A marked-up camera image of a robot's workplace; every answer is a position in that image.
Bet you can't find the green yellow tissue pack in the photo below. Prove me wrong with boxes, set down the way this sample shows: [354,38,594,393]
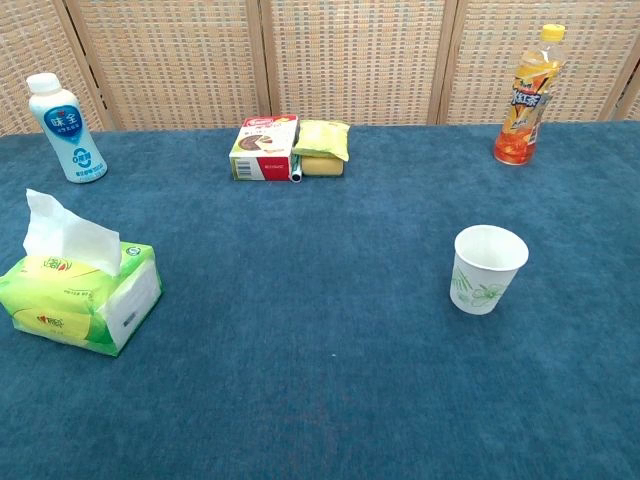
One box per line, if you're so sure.
[0,241,164,358]

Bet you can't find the white tissue sheet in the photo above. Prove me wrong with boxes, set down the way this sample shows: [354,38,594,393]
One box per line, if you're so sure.
[22,188,123,277]

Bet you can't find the yellow sponge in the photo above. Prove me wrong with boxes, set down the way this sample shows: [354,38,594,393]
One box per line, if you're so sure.
[302,156,346,178]

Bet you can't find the green snack bag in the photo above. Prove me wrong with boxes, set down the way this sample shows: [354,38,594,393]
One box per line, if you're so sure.
[292,120,351,162]

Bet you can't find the red white snack box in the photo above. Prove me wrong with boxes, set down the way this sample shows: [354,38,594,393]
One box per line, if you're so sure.
[229,116,300,182]

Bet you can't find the blue tablecloth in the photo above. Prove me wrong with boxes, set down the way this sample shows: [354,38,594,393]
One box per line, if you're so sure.
[0,120,640,480]

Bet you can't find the white floral paper cup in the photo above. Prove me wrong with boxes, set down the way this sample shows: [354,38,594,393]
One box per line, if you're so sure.
[449,224,530,316]

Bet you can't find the woven folding screen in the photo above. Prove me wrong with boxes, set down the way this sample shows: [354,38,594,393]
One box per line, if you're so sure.
[0,0,640,138]

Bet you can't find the orange iced tea bottle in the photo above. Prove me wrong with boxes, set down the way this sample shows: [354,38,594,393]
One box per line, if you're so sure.
[493,23,569,166]

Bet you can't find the white blue yogurt bottle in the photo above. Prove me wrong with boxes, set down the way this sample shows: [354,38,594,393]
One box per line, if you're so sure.
[25,72,109,184]

